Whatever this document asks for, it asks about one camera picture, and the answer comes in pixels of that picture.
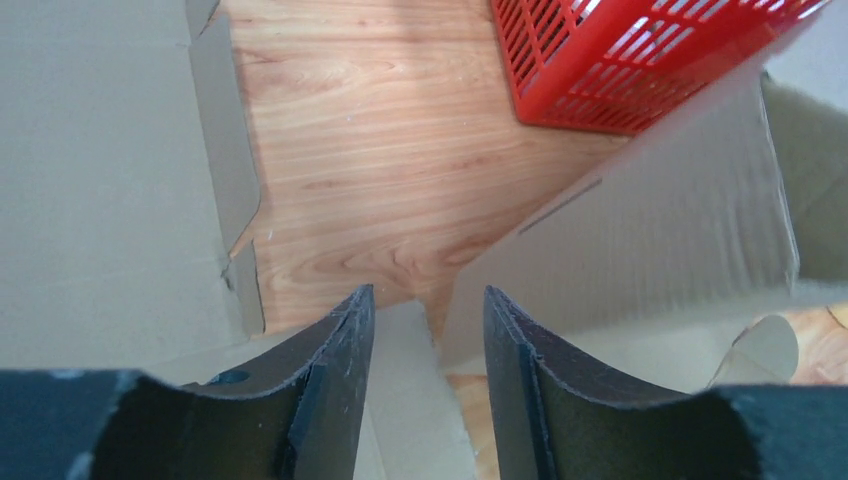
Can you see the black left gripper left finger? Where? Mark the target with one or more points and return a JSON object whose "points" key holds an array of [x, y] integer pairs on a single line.
{"points": [[293, 412]]}

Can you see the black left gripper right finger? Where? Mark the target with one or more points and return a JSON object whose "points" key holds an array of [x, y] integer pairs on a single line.
{"points": [[560, 413]]}

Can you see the brown cardboard box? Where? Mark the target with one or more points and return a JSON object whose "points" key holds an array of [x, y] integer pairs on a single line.
{"points": [[704, 255]]}

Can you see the flat cardboard sheet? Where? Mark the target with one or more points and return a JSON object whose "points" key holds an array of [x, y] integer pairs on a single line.
{"points": [[127, 182]]}

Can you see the red plastic basket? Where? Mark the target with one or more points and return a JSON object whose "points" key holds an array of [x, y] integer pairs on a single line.
{"points": [[619, 66]]}

